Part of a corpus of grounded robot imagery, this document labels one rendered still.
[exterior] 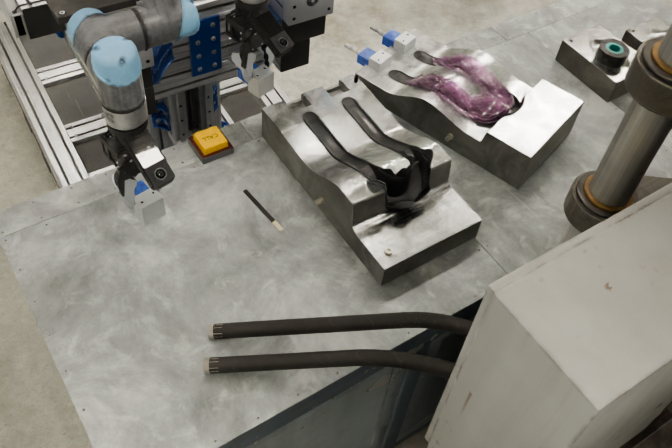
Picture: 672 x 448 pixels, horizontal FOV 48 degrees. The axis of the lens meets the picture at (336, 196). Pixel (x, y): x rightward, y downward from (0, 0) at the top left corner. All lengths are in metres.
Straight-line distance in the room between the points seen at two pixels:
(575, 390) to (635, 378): 0.06
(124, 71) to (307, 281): 0.58
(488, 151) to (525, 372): 1.04
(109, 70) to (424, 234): 0.72
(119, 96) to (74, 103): 1.55
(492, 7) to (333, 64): 0.91
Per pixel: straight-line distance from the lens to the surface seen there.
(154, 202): 1.49
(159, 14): 1.38
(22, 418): 2.39
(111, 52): 1.27
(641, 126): 1.05
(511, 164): 1.78
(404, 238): 1.57
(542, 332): 0.77
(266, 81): 1.75
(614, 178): 1.11
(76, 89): 2.89
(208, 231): 1.64
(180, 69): 2.07
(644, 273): 0.86
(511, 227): 1.73
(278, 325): 1.43
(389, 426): 2.01
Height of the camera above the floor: 2.09
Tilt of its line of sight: 49 degrees down
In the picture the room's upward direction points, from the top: 7 degrees clockwise
